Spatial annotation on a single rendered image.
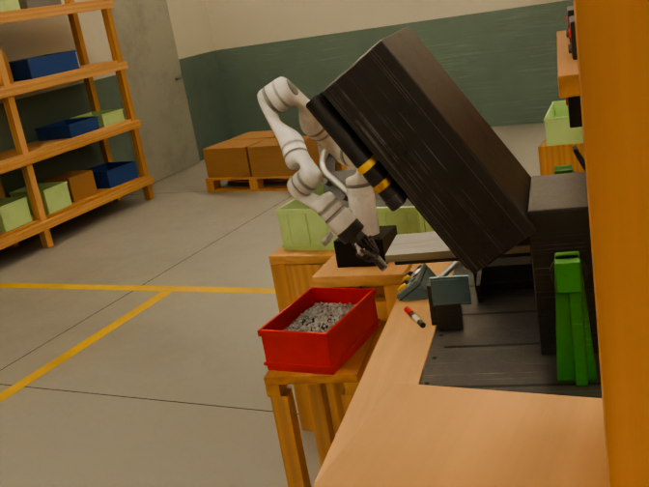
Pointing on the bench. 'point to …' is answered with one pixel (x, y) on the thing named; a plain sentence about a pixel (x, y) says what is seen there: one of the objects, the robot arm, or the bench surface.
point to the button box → (414, 291)
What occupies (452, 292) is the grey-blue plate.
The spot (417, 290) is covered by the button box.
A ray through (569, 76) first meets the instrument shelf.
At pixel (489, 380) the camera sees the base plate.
